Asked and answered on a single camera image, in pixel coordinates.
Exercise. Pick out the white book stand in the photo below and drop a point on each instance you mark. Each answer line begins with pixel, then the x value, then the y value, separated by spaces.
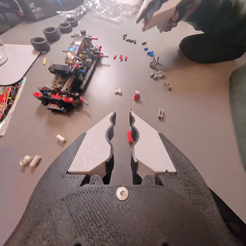
pixel 17 61

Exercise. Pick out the red short beam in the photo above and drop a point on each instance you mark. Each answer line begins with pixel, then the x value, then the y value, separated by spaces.
pixel 136 97
pixel 130 136

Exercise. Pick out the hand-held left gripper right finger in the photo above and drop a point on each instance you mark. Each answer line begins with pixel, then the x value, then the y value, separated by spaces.
pixel 153 153

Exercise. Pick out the holographic sticker sheet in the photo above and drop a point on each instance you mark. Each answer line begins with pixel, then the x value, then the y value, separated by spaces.
pixel 9 100

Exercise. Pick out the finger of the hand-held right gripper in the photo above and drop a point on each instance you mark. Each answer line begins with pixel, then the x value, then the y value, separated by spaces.
pixel 163 13
pixel 145 11

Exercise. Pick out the black toy set box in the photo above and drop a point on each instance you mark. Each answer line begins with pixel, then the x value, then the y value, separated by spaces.
pixel 38 7

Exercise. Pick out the toy brick car chassis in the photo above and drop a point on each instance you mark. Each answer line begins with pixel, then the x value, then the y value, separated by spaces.
pixel 73 73

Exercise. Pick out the black toy tyre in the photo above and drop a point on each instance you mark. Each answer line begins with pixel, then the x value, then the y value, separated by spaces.
pixel 75 24
pixel 55 37
pixel 45 47
pixel 69 30

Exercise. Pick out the clear plastic bag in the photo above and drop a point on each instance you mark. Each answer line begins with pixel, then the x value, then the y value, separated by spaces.
pixel 107 9

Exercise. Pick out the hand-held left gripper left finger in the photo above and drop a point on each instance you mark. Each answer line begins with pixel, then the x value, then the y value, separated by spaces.
pixel 90 153

